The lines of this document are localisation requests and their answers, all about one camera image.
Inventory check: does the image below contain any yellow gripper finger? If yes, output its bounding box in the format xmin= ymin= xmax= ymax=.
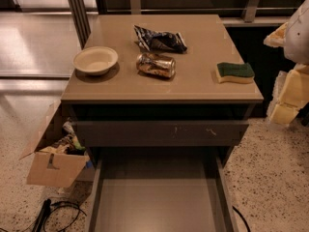
xmin=267 ymin=64 xmax=309 ymax=125
xmin=264 ymin=22 xmax=288 ymax=47

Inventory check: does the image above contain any crushed orange soda can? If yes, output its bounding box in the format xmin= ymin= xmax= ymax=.
xmin=136 ymin=52 xmax=176 ymax=78

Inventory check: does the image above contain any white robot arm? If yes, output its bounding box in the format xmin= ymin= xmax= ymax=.
xmin=264 ymin=0 xmax=309 ymax=125

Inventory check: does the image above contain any grey drawer cabinet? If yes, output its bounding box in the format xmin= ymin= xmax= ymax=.
xmin=62 ymin=14 xmax=263 ymax=161

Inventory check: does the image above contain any open grey middle drawer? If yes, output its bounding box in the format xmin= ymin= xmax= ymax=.
xmin=85 ymin=155 xmax=239 ymax=232

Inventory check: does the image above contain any grey top drawer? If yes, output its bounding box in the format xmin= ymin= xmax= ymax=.
xmin=73 ymin=120 xmax=248 ymax=147

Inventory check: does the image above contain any green yellow sponge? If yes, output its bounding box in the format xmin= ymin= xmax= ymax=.
xmin=216 ymin=62 xmax=255 ymax=84

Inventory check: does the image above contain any blue crumpled chip bag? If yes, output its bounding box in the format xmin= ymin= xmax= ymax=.
xmin=133 ymin=25 xmax=187 ymax=53

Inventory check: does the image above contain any white paper bowl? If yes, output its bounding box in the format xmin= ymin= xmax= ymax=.
xmin=73 ymin=46 xmax=118 ymax=75

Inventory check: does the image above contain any cardboard box with trash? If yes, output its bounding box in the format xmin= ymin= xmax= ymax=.
xmin=20 ymin=101 xmax=92 ymax=188

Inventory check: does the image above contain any black cable right floor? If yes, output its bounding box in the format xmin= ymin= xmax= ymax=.
xmin=232 ymin=205 xmax=252 ymax=232

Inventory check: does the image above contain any black cable on floor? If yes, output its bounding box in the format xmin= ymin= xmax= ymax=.
xmin=0 ymin=197 xmax=88 ymax=232

